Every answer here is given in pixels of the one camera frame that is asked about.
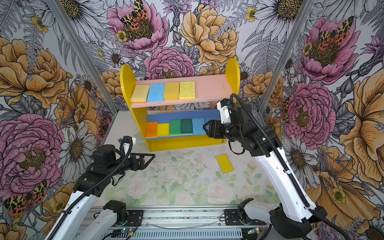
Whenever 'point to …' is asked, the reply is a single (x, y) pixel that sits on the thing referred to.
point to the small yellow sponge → (225, 165)
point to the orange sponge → (151, 130)
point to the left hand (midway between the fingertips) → (149, 160)
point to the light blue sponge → (197, 126)
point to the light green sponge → (174, 127)
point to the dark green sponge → (186, 128)
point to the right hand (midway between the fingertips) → (209, 132)
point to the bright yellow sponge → (163, 129)
